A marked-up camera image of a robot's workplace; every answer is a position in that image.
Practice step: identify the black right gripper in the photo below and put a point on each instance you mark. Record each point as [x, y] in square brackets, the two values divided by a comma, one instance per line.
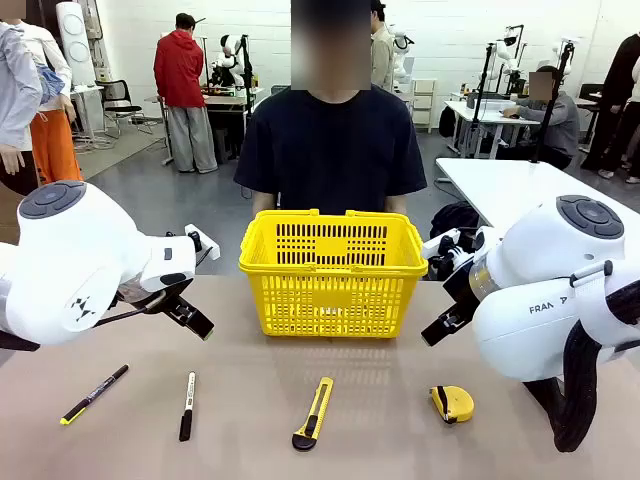
[465, 292]

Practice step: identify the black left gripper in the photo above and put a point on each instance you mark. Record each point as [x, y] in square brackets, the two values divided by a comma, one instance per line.
[155, 297]

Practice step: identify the white marker with black cap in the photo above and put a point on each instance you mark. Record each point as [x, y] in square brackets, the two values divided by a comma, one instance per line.
[187, 405]

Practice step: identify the black highlighter with yellow tip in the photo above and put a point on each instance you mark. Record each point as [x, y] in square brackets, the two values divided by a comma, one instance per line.
[95, 394]

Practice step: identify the yellow black utility knife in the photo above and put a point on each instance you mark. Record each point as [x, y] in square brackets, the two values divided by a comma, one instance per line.
[314, 412]

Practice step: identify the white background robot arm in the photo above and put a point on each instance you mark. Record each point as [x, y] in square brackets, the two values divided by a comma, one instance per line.
[402, 50]

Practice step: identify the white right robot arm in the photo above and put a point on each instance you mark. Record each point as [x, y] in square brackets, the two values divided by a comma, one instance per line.
[540, 310]

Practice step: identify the person's right forearm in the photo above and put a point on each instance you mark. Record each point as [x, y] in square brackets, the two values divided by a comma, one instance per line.
[265, 202]

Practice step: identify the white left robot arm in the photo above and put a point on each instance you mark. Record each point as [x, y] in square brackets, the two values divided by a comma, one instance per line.
[75, 250]

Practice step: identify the person's left forearm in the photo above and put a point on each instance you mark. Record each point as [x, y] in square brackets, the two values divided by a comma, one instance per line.
[396, 204]

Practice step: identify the yellow plastic shopping basket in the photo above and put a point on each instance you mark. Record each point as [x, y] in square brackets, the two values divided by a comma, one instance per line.
[332, 280]

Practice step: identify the person in navy t-shirt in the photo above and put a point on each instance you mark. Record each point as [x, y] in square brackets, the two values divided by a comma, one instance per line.
[330, 150]

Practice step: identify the seated person in grey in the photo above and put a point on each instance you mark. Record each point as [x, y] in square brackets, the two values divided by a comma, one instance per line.
[555, 115]

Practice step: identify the person in red hoodie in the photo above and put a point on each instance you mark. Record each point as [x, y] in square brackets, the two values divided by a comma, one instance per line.
[180, 75]

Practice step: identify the person in beige jacket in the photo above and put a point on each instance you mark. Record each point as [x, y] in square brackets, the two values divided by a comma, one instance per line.
[382, 50]

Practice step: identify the standing person in black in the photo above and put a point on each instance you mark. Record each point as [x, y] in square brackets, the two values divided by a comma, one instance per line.
[617, 100]

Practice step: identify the yellow tape measure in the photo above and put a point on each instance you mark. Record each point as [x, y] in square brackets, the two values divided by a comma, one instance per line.
[452, 402]

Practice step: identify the black backpack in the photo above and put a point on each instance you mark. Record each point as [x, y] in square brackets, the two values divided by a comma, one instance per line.
[457, 217]

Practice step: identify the large white table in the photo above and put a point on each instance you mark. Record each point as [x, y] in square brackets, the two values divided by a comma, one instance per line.
[525, 190]

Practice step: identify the white background desk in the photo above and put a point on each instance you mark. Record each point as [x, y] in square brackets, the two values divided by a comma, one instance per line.
[485, 115]

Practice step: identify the white shelf unit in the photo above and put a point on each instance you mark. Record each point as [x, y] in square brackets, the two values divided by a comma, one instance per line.
[424, 105]

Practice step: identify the black chair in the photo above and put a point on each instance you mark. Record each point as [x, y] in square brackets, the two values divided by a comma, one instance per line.
[120, 105]

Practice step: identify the mannequin with orange pants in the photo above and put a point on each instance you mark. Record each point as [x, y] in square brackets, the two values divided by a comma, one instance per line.
[50, 125]

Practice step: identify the black tripod stand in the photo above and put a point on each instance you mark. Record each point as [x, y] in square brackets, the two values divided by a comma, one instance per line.
[482, 90]

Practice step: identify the white background robot with black stand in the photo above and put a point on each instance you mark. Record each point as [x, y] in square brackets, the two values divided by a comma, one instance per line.
[230, 55]

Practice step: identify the white background robot on desk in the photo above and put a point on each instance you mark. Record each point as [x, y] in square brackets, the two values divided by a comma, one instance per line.
[505, 55]

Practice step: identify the white tower air conditioner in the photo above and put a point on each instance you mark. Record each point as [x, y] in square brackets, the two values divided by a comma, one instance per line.
[75, 45]

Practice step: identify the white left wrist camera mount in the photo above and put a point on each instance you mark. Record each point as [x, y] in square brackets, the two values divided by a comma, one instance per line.
[202, 245]

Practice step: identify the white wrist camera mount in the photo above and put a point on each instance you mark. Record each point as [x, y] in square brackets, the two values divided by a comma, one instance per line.
[440, 241]
[202, 245]

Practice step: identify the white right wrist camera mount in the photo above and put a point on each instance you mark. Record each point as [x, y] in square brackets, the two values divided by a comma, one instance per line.
[440, 241]

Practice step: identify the black clamped camera pole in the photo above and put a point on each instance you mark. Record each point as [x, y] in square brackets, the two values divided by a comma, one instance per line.
[550, 105]

